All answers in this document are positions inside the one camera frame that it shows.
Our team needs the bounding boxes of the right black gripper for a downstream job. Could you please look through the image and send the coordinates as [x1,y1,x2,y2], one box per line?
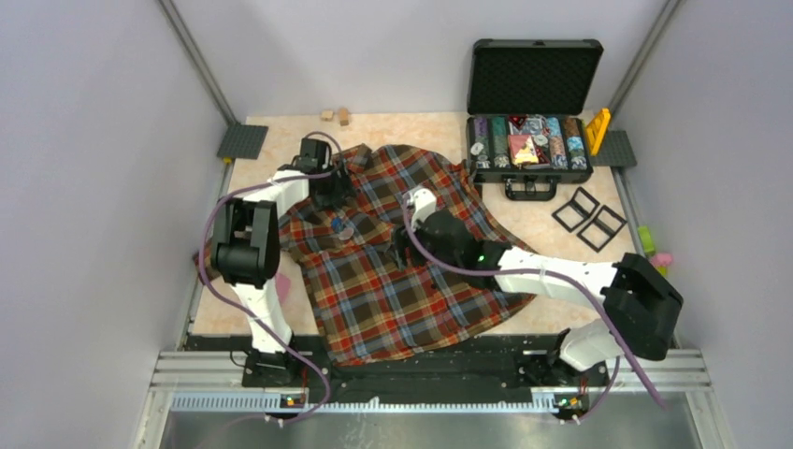
[385,210,461,272]

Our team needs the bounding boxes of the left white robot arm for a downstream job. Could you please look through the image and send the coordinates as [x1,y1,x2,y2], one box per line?
[209,131,355,387]

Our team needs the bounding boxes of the grey baseplate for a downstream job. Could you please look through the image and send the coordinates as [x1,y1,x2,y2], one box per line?
[590,130,637,168]
[216,123,269,160]

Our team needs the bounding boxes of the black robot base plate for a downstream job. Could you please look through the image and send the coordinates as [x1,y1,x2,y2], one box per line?
[182,334,676,407]

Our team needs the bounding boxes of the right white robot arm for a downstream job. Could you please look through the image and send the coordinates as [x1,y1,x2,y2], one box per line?
[394,186,684,385]

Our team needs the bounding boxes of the black poker chip case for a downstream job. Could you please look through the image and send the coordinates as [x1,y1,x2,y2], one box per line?
[464,38,604,201]

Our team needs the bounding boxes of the black brooch display tray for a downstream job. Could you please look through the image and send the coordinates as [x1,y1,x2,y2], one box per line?
[551,187,627,253]

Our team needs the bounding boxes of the blue brooch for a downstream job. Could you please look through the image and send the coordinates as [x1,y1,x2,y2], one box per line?
[331,217,345,234]

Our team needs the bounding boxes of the silver brooch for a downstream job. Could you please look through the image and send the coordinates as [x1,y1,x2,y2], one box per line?
[338,227,354,241]

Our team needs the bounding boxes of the green pink toy pieces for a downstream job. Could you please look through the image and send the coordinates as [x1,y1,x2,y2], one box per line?
[637,225,674,277]

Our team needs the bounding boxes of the plaid flannel shirt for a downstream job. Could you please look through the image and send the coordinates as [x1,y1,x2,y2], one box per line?
[280,144,532,365]

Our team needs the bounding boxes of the wooden block right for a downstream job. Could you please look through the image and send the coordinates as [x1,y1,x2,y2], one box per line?
[338,108,351,126]

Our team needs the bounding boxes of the right grey baseplate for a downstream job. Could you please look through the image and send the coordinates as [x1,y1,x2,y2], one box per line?
[590,130,637,168]

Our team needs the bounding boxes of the left grey baseplate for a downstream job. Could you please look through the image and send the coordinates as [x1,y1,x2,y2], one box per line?
[216,123,269,160]

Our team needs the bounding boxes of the pink metronome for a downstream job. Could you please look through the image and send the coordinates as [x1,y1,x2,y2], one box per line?
[274,272,292,304]

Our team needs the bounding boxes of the yellow plastic toy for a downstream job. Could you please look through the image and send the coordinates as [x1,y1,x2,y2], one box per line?
[584,108,612,157]

